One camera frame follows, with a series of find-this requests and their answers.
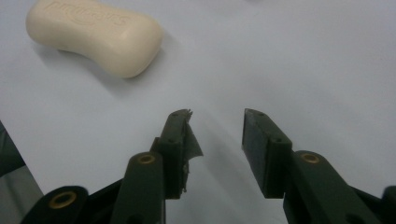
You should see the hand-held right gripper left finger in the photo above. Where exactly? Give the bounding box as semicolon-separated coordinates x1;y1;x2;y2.
109;108;205;224

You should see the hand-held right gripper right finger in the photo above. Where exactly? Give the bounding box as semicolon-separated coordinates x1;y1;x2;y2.
241;107;385;224

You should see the cream soap bar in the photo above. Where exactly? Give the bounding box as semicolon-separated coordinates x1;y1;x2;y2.
25;0;164;79

